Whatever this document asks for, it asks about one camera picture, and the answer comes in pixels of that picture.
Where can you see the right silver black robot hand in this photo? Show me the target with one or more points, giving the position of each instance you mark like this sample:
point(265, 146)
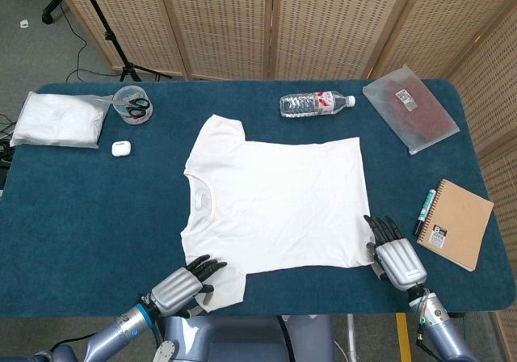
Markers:
point(398, 261)

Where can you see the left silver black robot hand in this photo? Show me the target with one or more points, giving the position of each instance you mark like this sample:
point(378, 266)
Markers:
point(177, 287)

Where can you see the white short-sleeve T-shirt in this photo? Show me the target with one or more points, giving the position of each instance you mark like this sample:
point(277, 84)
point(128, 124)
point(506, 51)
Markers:
point(282, 196)

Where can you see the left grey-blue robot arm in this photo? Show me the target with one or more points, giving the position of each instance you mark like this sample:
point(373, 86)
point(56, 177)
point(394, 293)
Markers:
point(121, 329)

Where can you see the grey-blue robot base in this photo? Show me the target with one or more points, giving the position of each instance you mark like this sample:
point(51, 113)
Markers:
point(242, 342)

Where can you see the clear plastic water bottle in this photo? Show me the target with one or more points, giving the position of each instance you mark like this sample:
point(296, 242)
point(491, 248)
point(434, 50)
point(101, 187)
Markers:
point(307, 104)

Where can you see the green marker pen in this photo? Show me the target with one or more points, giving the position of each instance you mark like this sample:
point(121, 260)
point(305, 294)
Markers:
point(425, 210)

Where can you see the kraft spiral notebook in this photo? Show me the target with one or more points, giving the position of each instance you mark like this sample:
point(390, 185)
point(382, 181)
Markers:
point(460, 220)

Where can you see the white table leg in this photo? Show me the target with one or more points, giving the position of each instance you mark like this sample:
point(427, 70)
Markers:
point(351, 338)

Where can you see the blue carpet table cover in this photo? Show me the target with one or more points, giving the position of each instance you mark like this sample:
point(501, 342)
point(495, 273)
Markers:
point(101, 216)

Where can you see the white earbuds case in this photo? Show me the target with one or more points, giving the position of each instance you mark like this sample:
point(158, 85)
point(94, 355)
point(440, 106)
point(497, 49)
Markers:
point(121, 149)

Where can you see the dark red garment frosted bag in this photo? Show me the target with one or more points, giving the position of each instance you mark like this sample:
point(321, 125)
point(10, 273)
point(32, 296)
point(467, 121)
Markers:
point(412, 111)

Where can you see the clear round plastic jar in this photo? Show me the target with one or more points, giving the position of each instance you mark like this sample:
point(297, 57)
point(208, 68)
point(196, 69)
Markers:
point(129, 95)

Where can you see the white garment in plastic bag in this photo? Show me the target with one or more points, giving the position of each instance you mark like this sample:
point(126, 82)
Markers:
point(56, 121)

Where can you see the woven wooden folding screen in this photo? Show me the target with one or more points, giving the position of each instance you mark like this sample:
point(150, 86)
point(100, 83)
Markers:
point(323, 26)

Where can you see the black tripod stand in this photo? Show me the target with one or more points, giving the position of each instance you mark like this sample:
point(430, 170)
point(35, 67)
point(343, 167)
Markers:
point(109, 39)

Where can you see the white paper scrap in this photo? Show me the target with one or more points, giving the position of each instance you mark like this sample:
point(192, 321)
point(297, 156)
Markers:
point(24, 23)

